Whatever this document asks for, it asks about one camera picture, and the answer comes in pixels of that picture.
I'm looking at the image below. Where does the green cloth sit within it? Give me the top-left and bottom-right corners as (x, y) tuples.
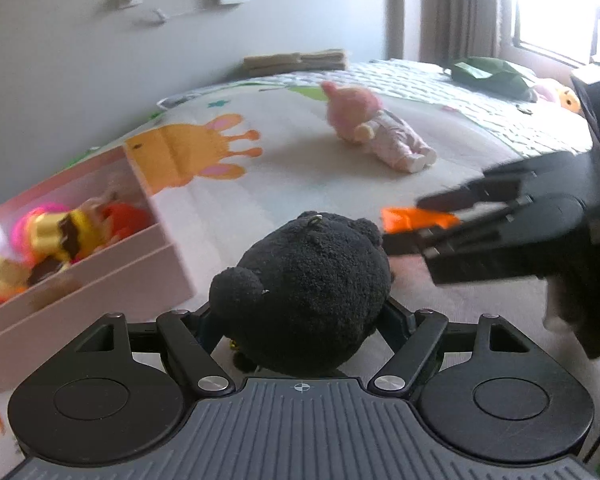
(445, 56), (538, 98)

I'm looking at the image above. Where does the pink cardboard box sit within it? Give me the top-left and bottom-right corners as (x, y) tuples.
(0, 144), (197, 393)

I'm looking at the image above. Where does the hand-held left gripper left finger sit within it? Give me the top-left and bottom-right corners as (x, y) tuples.
(75, 305), (236, 395)

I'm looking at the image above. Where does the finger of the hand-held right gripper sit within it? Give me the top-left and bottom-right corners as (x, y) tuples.
(382, 195), (593, 286)
(417, 152), (596, 213)

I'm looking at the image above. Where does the beige curtain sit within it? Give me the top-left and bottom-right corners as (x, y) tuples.
(385, 0), (516, 63)

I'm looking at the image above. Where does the colourful doll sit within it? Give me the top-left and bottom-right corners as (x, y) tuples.
(30, 208), (108, 266)

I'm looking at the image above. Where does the white quilted blanket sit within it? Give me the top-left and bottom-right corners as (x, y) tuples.
(260, 60), (596, 158)

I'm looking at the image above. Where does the folded beige towel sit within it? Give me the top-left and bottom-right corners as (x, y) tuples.
(243, 49), (348, 73)

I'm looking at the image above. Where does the window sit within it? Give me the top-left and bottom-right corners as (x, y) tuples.
(510, 0), (600, 68)

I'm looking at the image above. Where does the pink doll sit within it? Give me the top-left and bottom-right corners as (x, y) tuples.
(321, 80), (437, 173)

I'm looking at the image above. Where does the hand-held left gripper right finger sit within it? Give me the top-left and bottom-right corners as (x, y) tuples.
(372, 300), (531, 393)

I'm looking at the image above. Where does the red perforated toy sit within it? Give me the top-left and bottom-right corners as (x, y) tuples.
(100, 202), (153, 246)

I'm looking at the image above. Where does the yellow plush toy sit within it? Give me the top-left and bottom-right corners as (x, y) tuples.
(555, 87), (583, 111)

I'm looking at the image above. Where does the yellow pink flower toy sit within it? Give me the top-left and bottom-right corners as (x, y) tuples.
(0, 255), (31, 306)

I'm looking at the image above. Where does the person's right hand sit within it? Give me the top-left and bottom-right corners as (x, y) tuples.
(544, 249), (600, 361)

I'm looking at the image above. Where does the orange wedge toy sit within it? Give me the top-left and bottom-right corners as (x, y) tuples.
(381, 206), (462, 235)

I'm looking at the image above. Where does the printed play mat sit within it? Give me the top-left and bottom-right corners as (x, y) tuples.
(0, 80), (600, 480)

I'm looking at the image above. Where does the black plush toy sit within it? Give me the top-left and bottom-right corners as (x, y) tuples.
(209, 211), (393, 378)

